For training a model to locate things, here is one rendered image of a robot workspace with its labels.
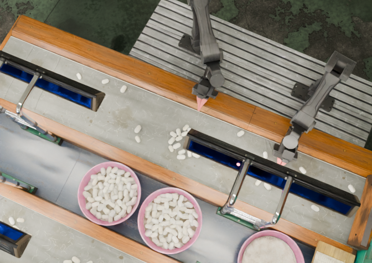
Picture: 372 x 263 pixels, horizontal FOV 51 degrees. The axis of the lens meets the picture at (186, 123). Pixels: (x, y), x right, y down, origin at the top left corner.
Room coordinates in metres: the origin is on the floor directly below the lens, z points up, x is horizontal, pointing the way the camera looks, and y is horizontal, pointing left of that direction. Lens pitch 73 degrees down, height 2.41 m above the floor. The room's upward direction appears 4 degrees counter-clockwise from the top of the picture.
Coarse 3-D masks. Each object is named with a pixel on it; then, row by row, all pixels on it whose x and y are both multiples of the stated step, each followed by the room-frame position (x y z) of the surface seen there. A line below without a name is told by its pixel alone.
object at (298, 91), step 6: (300, 84) 0.68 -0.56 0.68; (294, 90) 0.66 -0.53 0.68; (300, 90) 0.65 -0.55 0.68; (306, 90) 0.65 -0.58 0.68; (294, 96) 0.63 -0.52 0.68; (300, 96) 0.62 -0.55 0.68; (306, 96) 0.62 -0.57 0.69; (324, 102) 0.59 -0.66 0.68; (330, 102) 0.58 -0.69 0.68; (324, 108) 0.56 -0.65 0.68; (330, 108) 0.56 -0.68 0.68
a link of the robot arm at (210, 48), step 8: (192, 0) 0.89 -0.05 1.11; (200, 0) 0.88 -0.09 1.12; (208, 0) 0.88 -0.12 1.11; (200, 8) 0.85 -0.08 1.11; (208, 8) 0.86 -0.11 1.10; (200, 16) 0.83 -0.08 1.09; (208, 16) 0.83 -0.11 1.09; (200, 24) 0.80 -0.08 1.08; (208, 24) 0.80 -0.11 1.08; (200, 32) 0.77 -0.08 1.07; (208, 32) 0.77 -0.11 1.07; (200, 40) 0.74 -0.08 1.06; (208, 40) 0.74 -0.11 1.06; (200, 48) 0.73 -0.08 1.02; (208, 48) 0.71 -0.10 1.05; (216, 48) 0.71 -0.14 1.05; (208, 56) 0.68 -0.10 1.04; (216, 56) 0.68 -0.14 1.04
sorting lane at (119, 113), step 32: (64, 64) 0.84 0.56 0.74; (0, 96) 0.69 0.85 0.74; (32, 96) 0.68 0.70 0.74; (128, 96) 0.65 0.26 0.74; (160, 96) 0.64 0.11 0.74; (96, 128) 0.51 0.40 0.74; (128, 128) 0.50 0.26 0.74; (160, 128) 0.49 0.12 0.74; (224, 128) 0.47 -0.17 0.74; (160, 160) 0.35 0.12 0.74; (192, 160) 0.34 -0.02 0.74; (320, 160) 0.30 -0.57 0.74; (224, 192) 0.19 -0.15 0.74; (256, 192) 0.18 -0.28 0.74; (320, 224) 0.03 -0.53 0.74; (352, 224) 0.03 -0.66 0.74
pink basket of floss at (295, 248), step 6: (258, 234) 0.01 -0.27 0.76; (264, 234) 0.01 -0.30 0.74; (270, 234) 0.01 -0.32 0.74; (276, 234) 0.01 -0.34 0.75; (282, 234) 0.00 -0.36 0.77; (246, 240) -0.01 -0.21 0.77; (288, 240) -0.02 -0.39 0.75; (246, 246) -0.04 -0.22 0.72; (294, 246) -0.05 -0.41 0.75; (240, 252) -0.06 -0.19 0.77; (294, 252) -0.07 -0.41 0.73; (300, 252) -0.07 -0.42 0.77; (240, 258) -0.08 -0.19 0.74; (300, 258) -0.09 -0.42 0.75
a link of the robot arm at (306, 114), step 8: (328, 64) 0.59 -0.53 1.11; (352, 64) 0.59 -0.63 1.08; (328, 72) 0.56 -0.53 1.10; (344, 72) 0.55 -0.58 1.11; (328, 80) 0.54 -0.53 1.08; (336, 80) 0.53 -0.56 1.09; (344, 80) 0.52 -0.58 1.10; (320, 88) 0.52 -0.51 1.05; (328, 88) 0.51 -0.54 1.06; (312, 96) 0.50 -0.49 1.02; (320, 96) 0.49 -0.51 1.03; (304, 104) 0.48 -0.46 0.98; (312, 104) 0.47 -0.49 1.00; (320, 104) 0.47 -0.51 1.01; (304, 112) 0.45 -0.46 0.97; (312, 112) 0.44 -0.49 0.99; (296, 120) 0.43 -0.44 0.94; (304, 120) 0.42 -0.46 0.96; (312, 120) 0.42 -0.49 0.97
